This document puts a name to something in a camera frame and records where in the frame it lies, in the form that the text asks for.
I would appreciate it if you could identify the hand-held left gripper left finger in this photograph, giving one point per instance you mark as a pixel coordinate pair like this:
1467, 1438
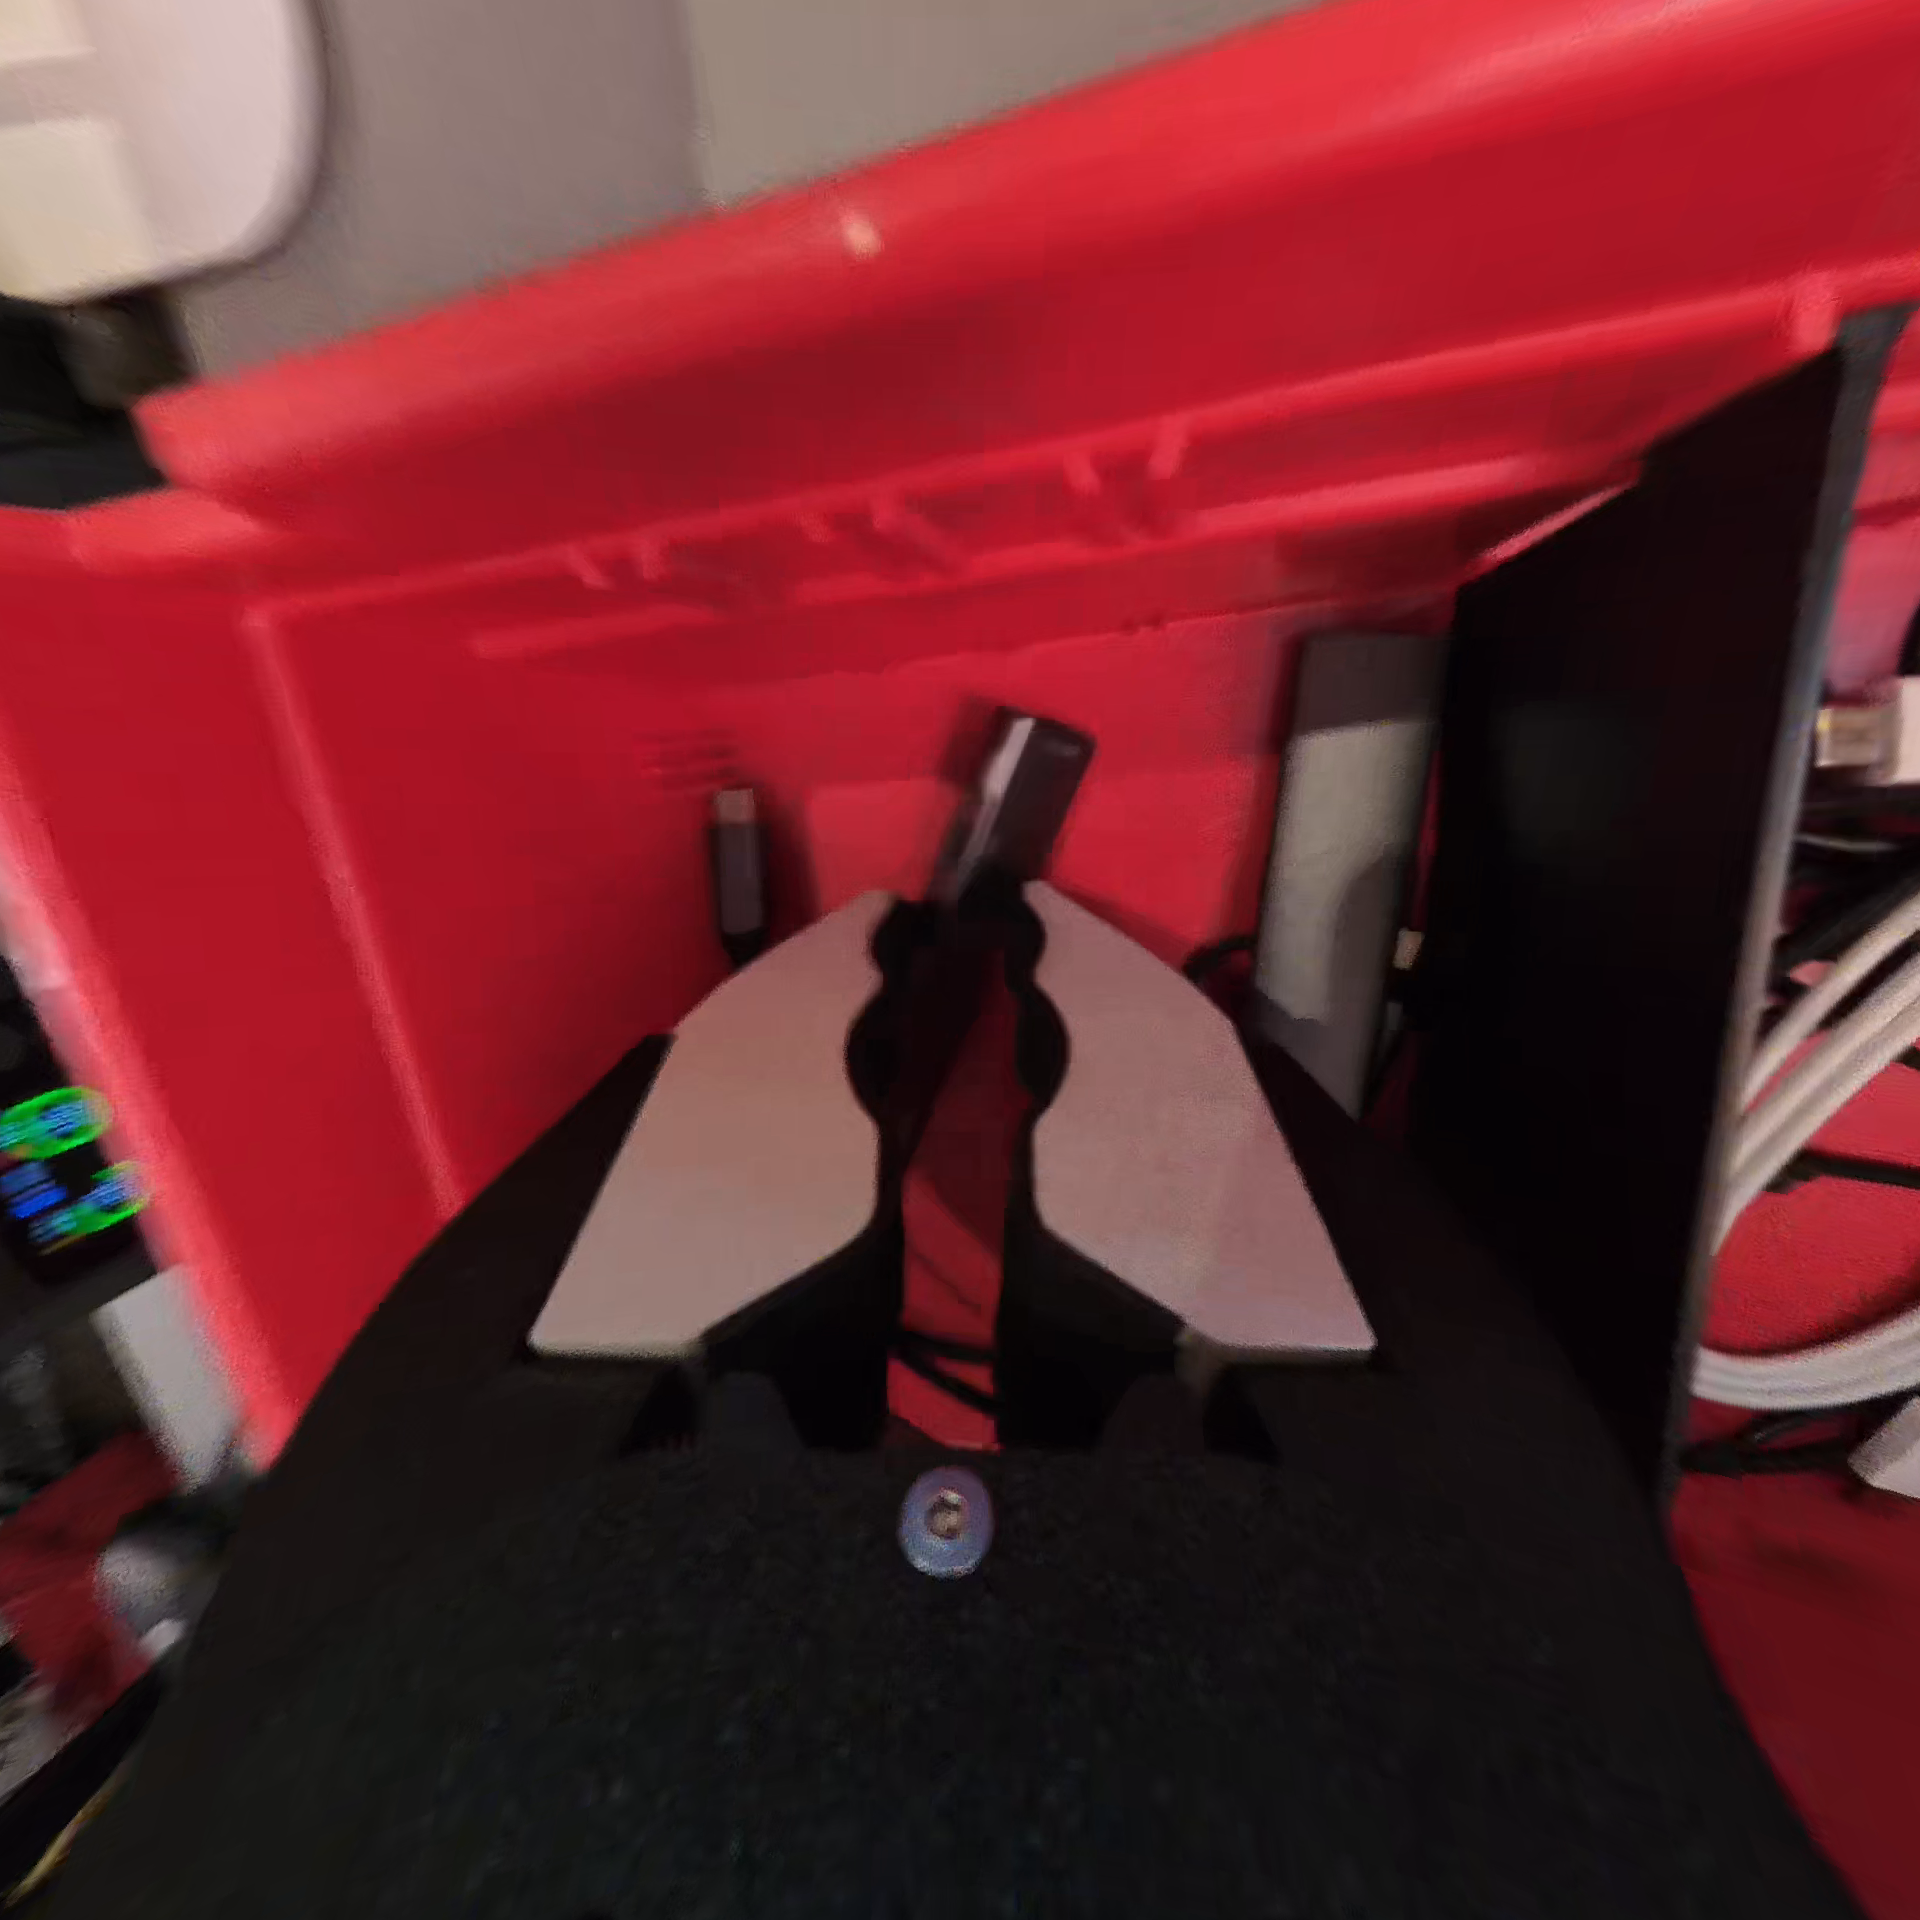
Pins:
720, 1185

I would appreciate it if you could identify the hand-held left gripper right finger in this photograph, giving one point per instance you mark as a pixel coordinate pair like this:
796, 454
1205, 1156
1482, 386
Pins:
1184, 1185

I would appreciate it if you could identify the red plastic bin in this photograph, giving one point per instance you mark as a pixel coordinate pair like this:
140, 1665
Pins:
525, 826

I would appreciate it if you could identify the grey USB hub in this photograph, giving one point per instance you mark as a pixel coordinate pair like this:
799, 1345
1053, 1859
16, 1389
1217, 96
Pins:
1014, 797

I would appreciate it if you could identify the black bin divider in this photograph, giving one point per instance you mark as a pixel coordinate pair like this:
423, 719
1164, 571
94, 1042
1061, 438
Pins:
1589, 900

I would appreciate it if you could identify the black device green lights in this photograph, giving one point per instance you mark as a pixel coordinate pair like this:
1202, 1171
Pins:
68, 1169

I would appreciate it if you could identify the wooden book stand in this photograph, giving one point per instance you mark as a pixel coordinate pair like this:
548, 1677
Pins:
134, 134

